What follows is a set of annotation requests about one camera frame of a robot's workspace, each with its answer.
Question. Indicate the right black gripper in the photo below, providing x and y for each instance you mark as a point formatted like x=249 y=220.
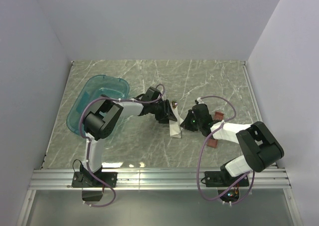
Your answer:
x=190 y=120

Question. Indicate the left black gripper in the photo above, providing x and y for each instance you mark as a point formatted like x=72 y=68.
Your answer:
x=165 y=110

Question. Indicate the white paper napkin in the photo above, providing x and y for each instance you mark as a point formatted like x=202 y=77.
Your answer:
x=174 y=126

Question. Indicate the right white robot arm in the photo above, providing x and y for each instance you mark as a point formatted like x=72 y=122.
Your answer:
x=259 y=147

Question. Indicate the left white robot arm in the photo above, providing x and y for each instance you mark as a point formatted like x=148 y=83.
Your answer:
x=100 y=117

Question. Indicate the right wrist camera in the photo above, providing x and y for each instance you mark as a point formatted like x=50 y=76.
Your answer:
x=199 y=101

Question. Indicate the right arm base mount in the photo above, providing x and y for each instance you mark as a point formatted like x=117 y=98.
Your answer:
x=218 y=179

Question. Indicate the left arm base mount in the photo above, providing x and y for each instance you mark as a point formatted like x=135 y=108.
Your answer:
x=80 y=180

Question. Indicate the aluminium front rail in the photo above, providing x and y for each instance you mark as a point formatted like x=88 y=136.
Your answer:
x=151 y=179

